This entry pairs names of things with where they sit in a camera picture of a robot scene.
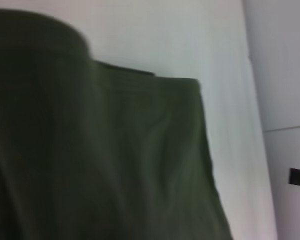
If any dark green FREE t-shirt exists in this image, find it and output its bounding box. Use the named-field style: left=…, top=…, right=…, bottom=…
left=0, top=8, right=235, bottom=240

